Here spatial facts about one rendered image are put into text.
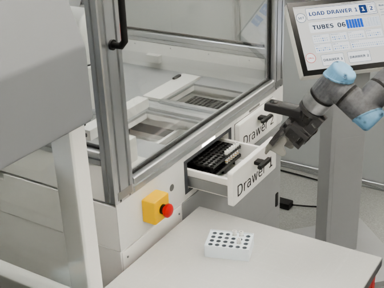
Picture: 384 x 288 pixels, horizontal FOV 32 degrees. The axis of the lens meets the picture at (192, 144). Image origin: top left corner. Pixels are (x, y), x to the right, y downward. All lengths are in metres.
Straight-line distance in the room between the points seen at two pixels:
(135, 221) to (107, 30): 0.55
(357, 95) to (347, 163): 1.19
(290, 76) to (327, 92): 1.98
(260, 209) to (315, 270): 0.81
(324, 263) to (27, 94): 1.05
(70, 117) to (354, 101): 0.88
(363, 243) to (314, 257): 1.42
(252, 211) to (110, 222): 0.86
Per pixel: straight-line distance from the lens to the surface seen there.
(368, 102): 1.81
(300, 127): 1.91
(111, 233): 1.83
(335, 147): 2.91
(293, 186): 3.81
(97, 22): 1.58
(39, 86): 1.09
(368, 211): 3.61
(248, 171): 2.02
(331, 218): 3.07
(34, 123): 1.09
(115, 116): 1.68
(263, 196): 2.59
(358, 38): 2.74
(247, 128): 2.29
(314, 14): 2.72
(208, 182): 2.00
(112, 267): 1.90
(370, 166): 3.80
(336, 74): 1.79
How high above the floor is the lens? 1.82
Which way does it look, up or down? 25 degrees down
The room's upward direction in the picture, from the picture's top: 2 degrees counter-clockwise
